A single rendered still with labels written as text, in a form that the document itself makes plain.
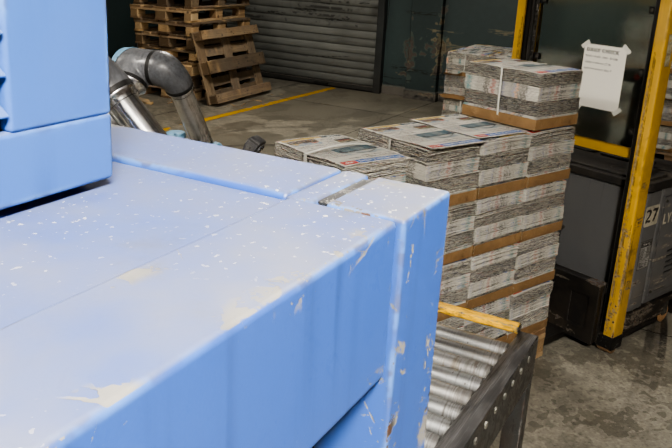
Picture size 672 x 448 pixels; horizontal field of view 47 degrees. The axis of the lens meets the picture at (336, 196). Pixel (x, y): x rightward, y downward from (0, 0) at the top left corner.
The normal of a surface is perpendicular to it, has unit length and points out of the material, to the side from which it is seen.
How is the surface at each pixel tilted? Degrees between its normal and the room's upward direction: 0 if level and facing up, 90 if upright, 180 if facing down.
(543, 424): 0
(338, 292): 90
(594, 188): 90
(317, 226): 0
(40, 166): 90
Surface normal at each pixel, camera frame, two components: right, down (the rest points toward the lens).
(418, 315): 0.88, 0.19
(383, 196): 0.05, -0.95
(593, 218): -0.77, 0.15
